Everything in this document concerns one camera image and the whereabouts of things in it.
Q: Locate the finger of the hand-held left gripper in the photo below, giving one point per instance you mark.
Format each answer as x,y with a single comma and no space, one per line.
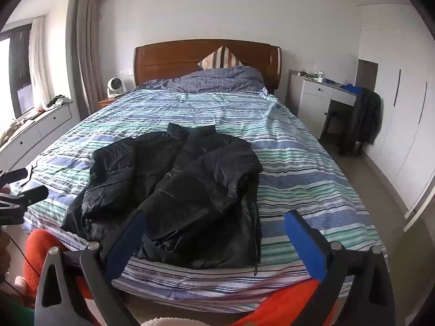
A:
34,195
13,176

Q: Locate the black puffer jacket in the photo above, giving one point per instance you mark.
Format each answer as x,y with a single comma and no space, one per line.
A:
204,183

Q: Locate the blue cloth on desk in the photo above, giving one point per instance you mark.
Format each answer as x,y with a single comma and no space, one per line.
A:
350,88

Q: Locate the white desk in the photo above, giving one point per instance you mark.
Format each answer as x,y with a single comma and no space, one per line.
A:
312,105

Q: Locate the striped bed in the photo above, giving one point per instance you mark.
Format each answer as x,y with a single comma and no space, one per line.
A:
306,176

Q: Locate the person's orange fleece clothing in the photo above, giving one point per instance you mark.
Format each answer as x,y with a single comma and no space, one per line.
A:
37,244

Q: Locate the beige cloth pile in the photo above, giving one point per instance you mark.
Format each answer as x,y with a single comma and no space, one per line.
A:
8,130

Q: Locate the dark jacket on chair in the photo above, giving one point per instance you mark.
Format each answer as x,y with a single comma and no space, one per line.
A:
365,119

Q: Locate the wooden nightstand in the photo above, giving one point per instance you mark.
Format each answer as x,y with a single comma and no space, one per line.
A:
107,102

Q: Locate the white sheer curtain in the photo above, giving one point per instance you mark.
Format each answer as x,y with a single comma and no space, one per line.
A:
39,57

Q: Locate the window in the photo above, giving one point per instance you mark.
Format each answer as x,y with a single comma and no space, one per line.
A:
17,74

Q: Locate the blue checked duvet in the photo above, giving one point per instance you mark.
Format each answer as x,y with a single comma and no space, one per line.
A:
210,79

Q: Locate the white wardrobe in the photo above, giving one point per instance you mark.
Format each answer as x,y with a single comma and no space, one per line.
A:
401,108

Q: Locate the grey curtain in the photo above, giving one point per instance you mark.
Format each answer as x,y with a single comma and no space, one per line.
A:
88,47

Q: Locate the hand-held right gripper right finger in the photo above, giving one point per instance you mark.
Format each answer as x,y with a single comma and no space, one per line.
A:
302,244

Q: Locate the wooden headboard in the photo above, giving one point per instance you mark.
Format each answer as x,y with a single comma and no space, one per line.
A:
170,57

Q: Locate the white window bench cabinet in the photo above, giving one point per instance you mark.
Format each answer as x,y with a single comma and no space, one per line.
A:
40,129

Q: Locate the white desk fan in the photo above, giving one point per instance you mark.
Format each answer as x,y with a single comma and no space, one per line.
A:
115,86

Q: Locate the striped pillow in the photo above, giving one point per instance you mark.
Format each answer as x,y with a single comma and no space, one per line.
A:
219,59

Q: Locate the small bottles on desk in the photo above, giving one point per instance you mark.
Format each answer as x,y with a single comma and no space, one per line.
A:
311,74

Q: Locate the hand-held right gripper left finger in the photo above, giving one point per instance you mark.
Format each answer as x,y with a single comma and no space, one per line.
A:
131,236

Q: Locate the white wall socket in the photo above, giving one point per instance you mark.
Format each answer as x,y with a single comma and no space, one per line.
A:
127,72

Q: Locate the dark clothes pile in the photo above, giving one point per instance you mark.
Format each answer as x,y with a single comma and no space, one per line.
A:
57,101

